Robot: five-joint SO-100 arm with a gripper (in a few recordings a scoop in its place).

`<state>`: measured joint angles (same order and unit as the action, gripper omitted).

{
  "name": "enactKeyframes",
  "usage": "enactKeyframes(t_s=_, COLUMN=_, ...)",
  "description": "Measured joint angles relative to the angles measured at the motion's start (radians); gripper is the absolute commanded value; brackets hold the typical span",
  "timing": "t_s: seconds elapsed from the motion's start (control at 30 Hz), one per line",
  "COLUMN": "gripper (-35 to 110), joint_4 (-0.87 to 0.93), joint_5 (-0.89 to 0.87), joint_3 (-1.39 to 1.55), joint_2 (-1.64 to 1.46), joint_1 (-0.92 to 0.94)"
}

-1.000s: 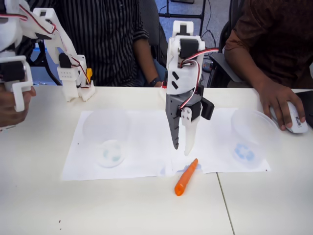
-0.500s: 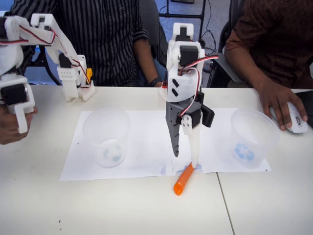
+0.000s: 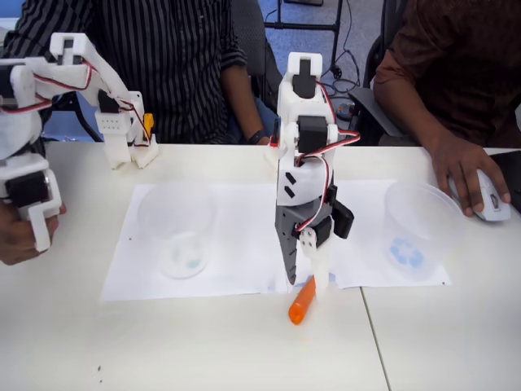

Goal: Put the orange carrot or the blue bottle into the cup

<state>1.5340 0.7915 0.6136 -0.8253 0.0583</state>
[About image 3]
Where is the orange carrot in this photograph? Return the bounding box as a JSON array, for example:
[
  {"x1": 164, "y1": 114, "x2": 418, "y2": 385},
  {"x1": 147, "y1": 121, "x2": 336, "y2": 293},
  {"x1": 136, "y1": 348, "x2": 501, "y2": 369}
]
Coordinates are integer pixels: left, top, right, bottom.
[{"x1": 287, "y1": 276, "x2": 317, "y2": 326}]

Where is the white computer mouse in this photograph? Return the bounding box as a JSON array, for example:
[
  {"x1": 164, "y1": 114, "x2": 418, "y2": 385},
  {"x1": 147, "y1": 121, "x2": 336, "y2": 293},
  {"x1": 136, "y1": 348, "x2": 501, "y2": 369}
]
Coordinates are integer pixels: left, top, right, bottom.
[{"x1": 447, "y1": 169, "x2": 512, "y2": 223}]

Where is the white leader robot arm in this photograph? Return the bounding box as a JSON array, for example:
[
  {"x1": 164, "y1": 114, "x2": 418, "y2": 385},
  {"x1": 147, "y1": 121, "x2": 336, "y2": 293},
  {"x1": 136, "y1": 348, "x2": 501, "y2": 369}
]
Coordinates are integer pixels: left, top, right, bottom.
[{"x1": 0, "y1": 32, "x2": 160, "y2": 253}]

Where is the brown-shirt person's forearm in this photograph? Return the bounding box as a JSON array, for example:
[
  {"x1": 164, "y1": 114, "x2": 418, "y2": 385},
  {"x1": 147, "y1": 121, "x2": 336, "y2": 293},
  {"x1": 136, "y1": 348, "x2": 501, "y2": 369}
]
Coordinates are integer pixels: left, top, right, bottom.
[{"x1": 376, "y1": 79, "x2": 457, "y2": 160}]

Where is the striped-shirt person's left forearm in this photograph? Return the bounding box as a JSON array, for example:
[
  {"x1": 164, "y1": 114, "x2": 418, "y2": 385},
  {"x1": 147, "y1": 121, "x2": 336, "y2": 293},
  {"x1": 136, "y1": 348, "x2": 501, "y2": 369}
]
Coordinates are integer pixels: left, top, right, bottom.
[{"x1": 221, "y1": 64, "x2": 272, "y2": 146}]

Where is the brown-shirt person's hand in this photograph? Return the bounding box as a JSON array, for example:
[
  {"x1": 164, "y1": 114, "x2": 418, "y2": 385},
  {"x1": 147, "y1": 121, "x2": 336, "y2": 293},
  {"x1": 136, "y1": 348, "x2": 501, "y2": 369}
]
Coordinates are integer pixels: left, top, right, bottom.
[{"x1": 430, "y1": 140, "x2": 512, "y2": 217}]

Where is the striped-shirt person's right hand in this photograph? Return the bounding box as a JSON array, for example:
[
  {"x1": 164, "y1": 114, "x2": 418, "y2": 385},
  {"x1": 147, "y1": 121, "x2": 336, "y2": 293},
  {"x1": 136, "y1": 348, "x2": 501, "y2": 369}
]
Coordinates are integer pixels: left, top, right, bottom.
[{"x1": 0, "y1": 200, "x2": 68, "y2": 266}]

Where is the white paper sheet blue print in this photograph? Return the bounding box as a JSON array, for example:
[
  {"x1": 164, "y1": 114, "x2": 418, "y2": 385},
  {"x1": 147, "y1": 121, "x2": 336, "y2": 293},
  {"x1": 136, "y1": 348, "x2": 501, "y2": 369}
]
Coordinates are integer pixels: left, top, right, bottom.
[{"x1": 280, "y1": 178, "x2": 453, "y2": 294}]

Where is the clear cup blue recycle print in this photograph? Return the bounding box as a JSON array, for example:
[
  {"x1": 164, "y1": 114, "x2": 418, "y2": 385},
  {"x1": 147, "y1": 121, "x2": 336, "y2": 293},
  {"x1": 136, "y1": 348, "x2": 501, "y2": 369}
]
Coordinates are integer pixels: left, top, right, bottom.
[{"x1": 382, "y1": 182, "x2": 467, "y2": 282}]

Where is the clear plastic cup green print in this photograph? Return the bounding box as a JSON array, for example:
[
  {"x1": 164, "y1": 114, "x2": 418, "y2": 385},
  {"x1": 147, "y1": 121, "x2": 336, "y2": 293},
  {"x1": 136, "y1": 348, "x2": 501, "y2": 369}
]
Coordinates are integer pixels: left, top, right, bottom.
[{"x1": 137, "y1": 182, "x2": 219, "y2": 281}]

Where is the black chair grey armrest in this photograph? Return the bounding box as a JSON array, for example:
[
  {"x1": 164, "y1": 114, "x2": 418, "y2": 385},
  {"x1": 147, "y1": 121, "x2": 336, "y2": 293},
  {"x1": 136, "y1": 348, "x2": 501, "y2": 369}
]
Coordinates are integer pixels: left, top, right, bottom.
[{"x1": 345, "y1": 0, "x2": 408, "y2": 147}]

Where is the plain white paper sheet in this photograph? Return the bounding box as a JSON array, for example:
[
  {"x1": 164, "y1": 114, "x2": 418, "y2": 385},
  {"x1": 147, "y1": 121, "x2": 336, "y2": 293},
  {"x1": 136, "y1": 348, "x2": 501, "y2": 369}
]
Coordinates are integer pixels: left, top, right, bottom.
[{"x1": 99, "y1": 182, "x2": 290, "y2": 303}]

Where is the person in striped shirt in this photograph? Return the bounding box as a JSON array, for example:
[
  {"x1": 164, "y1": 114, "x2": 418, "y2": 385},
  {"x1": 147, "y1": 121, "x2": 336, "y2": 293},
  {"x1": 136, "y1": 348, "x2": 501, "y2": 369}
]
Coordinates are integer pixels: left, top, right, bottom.
[{"x1": 0, "y1": 0, "x2": 265, "y2": 146}]

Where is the black laptop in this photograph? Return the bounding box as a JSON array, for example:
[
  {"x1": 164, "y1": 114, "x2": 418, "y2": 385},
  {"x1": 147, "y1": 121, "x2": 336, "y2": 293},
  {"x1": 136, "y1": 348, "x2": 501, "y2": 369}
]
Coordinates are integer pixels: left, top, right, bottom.
[{"x1": 488, "y1": 150, "x2": 521, "y2": 217}]

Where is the person in brown shirt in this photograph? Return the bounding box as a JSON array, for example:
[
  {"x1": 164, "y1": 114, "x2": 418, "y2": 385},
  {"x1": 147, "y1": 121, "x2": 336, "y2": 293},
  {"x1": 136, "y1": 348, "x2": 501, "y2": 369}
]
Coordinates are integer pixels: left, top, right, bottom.
[{"x1": 373, "y1": 0, "x2": 521, "y2": 150}]

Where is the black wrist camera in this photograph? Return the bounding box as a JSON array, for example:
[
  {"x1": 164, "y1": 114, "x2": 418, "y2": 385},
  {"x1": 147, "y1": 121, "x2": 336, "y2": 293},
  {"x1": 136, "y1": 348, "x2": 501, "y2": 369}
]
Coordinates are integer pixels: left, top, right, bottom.
[{"x1": 327, "y1": 182, "x2": 354, "y2": 240}]

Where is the black floor cable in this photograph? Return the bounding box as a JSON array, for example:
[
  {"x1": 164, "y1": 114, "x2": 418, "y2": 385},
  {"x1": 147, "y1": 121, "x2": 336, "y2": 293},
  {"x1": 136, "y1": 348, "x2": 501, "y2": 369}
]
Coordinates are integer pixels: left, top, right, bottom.
[{"x1": 321, "y1": 48, "x2": 363, "y2": 99}]

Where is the black metal frame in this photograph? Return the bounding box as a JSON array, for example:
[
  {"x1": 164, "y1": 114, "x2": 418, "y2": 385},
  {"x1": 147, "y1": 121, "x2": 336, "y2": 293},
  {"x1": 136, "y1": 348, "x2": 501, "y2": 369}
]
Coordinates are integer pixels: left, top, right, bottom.
[{"x1": 264, "y1": 0, "x2": 355, "y2": 78}]

